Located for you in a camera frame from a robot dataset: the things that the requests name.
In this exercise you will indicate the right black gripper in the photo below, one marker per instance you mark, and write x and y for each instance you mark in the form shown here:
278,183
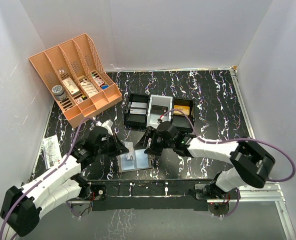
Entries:
143,143

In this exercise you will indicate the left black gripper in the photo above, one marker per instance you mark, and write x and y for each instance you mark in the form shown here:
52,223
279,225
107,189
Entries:
121,148

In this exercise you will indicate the white credit card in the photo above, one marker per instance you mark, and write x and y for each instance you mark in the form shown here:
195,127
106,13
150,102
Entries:
131,154

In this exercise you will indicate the grey leather card holder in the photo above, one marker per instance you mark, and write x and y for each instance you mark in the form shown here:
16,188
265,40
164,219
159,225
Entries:
138,161

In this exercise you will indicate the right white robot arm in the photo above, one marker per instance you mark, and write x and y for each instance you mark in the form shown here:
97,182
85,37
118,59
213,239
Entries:
252,164

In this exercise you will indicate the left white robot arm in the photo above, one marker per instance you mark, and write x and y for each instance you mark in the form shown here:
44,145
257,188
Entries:
23,207

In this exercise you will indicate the black left card tray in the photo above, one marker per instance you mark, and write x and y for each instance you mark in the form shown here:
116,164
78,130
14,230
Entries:
133,120

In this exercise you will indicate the black card tray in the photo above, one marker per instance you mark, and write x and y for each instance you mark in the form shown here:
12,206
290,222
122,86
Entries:
180,121
133,120

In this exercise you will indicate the white middle card tray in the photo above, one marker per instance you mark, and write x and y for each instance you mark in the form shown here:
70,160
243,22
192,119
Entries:
153,119

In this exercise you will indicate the silver credit card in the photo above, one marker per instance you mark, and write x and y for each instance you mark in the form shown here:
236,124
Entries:
138,108

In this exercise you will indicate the black right card tray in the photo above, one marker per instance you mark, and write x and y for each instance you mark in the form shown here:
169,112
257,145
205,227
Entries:
180,121

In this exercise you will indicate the gold credit card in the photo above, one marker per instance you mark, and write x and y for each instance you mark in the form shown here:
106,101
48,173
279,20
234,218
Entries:
181,110

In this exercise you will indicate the white label card stack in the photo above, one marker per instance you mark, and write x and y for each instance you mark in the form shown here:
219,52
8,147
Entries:
88,87

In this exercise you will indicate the white patterned paper sheet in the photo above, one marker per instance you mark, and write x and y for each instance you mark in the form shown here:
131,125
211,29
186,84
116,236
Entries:
51,150

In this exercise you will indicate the small colourful packet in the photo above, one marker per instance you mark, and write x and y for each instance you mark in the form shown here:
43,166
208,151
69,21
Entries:
97,79

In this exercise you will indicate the white red box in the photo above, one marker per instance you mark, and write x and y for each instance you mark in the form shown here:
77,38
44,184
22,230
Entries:
71,86

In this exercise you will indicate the round patterned tin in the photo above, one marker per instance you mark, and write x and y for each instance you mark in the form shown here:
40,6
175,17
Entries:
59,92

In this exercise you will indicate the orange plastic file organizer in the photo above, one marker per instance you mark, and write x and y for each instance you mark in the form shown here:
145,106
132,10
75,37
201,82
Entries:
76,59

